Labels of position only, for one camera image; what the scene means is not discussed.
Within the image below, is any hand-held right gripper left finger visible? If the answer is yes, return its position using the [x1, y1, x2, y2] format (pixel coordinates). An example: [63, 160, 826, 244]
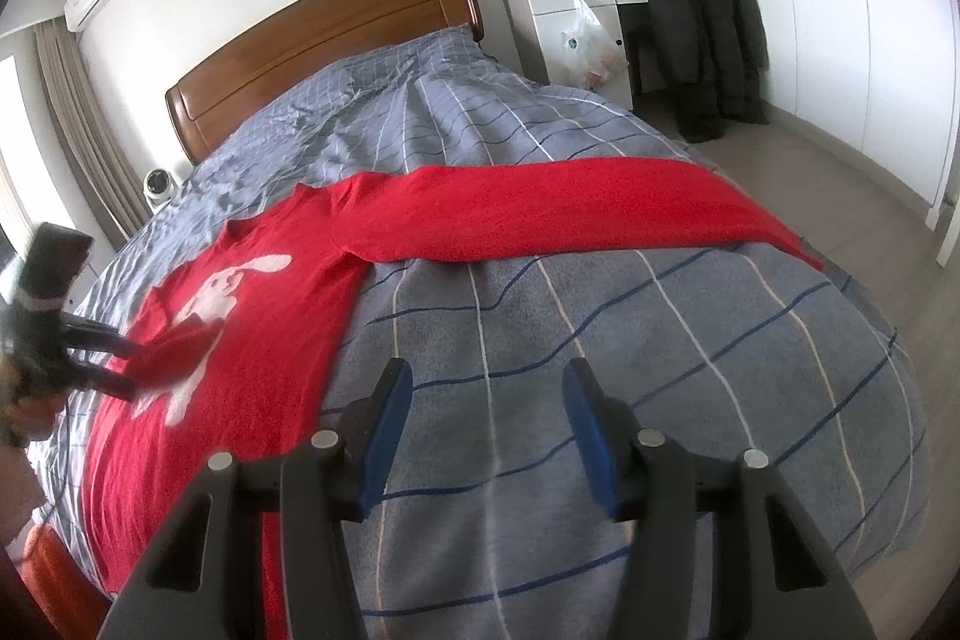
[97, 356, 415, 640]

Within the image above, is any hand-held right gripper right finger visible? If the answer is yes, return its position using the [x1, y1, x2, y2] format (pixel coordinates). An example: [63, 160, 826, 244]
[562, 358, 878, 640]

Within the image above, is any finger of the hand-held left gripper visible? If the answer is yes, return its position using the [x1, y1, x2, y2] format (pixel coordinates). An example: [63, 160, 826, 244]
[46, 364, 143, 402]
[61, 317, 145, 359]

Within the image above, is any red sweater with white rabbit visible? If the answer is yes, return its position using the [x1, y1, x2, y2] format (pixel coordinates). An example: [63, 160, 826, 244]
[84, 156, 826, 640]

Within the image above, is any person's left forearm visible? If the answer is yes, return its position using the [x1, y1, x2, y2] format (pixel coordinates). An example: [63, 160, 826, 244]
[0, 443, 47, 540]

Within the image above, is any person's left hand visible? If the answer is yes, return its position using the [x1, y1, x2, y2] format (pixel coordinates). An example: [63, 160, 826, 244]
[0, 377, 57, 450]

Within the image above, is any grey plaid duvet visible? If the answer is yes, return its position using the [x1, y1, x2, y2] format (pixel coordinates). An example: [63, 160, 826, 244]
[26, 25, 931, 640]

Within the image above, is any beige curtain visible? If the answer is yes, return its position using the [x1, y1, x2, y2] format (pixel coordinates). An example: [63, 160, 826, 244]
[34, 21, 151, 251]

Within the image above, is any white round fan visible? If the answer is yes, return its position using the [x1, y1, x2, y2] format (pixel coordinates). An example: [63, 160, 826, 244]
[142, 167, 185, 210]

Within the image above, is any wooden headboard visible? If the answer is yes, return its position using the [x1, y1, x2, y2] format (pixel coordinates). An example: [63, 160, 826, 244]
[165, 0, 481, 167]

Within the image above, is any white plastic bag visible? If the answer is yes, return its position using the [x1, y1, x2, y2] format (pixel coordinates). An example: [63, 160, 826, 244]
[561, 0, 627, 90]

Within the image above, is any dark green coat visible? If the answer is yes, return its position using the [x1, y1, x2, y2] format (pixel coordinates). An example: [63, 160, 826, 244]
[720, 0, 770, 125]

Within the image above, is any white bedside cabinet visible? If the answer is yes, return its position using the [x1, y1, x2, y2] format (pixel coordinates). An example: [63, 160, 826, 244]
[501, 0, 676, 109]

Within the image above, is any white wardrobe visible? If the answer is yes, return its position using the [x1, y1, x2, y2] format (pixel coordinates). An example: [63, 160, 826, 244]
[645, 0, 960, 266]

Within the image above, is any wooden bed frame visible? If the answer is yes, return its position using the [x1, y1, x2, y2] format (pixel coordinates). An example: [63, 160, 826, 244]
[15, 520, 113, 640]

